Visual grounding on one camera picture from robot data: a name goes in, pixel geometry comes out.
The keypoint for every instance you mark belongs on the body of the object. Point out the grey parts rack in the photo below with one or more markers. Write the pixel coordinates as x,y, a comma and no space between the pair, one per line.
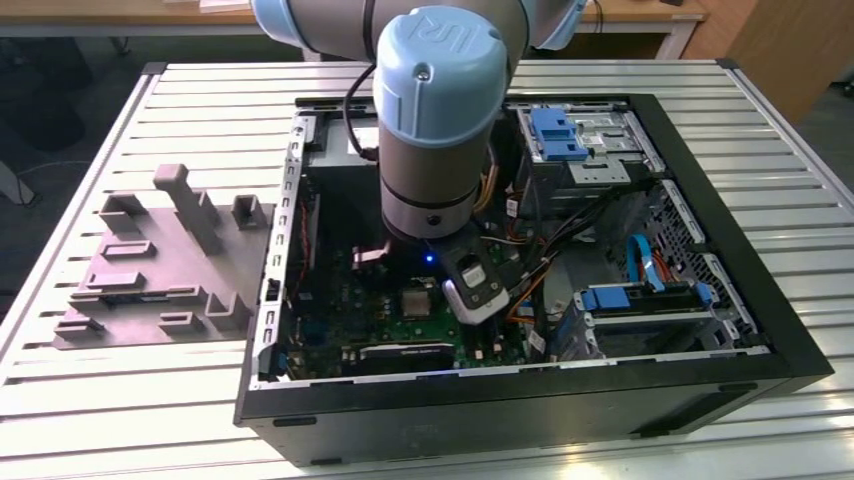
180,260

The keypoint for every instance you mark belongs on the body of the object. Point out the black graphics card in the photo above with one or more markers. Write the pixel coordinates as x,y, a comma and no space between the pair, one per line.
407,352

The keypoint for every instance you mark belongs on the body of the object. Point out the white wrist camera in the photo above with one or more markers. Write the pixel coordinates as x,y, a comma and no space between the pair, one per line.
477,295

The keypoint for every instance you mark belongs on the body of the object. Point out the wooden cabinet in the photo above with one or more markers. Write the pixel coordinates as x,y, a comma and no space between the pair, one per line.
788,50

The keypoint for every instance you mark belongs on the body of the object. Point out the black RAM slot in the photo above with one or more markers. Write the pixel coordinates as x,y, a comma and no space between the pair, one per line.
479,345

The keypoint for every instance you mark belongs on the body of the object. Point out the blue drive carrier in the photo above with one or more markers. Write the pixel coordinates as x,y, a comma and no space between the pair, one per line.
557,135

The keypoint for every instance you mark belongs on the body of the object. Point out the grey power supply unit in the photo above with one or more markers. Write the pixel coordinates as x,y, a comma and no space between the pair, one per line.
340,200

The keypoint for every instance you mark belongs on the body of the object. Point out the CPU socket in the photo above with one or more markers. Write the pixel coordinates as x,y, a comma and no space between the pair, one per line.
435,307

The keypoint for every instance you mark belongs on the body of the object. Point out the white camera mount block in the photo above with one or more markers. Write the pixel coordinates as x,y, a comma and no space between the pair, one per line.
370,255

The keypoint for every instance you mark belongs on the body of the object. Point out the metal drive cage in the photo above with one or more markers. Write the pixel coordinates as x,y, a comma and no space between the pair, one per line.
594,172

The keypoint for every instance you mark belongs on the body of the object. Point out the small white box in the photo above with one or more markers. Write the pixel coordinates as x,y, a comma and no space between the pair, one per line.
223,5

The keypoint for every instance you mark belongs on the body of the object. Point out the hard disk in blue carrier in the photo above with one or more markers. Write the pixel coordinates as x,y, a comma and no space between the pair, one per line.
607,299

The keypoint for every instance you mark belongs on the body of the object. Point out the white metal leg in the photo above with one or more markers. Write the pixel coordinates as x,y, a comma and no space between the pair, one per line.
14,185

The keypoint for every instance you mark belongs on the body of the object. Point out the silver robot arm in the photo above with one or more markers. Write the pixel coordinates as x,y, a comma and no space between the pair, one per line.
434,150

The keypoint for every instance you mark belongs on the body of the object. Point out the RAM stick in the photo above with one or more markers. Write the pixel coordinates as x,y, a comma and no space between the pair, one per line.
134,299

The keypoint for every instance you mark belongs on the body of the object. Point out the black office chair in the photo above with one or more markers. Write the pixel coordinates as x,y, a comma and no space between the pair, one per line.
40,100

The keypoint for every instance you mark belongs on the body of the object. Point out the black PC case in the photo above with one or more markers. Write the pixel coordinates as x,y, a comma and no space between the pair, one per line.
467,415

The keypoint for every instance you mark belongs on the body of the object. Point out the green motherboard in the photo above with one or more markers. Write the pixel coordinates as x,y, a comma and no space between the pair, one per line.
361,310

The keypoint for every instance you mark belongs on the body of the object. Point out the metal disk bay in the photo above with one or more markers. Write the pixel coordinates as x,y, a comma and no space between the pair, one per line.
654,316

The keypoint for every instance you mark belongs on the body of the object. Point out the blue port connector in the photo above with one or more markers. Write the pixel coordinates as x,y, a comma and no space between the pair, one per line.
280,364

